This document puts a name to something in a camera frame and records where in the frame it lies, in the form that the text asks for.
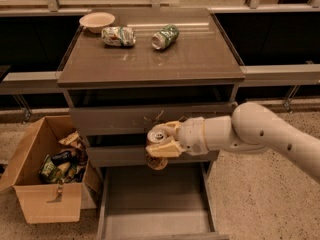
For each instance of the grey middle drawer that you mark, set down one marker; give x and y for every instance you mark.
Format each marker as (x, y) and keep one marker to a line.
(114, 156)

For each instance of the beige bowl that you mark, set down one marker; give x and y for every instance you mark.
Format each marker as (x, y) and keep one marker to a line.
(95, 22)

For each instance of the green snack bag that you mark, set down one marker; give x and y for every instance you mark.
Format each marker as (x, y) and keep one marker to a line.
(50, 173)

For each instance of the dark bottle in box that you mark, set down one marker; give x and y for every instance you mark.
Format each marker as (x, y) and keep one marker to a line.
(61, 158)

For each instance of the grey drawer cabinet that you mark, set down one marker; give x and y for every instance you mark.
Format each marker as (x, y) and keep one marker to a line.
(198, 68)

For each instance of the metal window rail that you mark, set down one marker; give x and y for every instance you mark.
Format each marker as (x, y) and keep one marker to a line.
(255, 76)

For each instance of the cardboard box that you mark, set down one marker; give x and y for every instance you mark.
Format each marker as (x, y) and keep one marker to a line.
(48, 203)

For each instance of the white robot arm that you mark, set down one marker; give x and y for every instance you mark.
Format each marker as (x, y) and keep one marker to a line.
(250, 128)

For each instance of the grey top drawer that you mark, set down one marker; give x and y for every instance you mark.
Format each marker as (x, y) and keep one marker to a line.
(138, 119)

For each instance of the grey open bottom drawer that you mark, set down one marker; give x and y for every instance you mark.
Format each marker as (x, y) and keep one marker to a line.
(139, 203)

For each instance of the green soda can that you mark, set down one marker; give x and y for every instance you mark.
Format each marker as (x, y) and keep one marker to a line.
(166, 36)

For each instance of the orange soda can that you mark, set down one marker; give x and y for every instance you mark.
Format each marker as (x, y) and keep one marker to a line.
(156, 135)

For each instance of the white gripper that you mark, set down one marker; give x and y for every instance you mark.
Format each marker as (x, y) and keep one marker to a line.
(191, 135)

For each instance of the crumpled white green can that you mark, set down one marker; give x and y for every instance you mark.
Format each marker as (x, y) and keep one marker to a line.
(118, 36)

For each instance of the tan snack bag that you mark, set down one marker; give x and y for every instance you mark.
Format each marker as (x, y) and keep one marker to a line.
(73, 140)

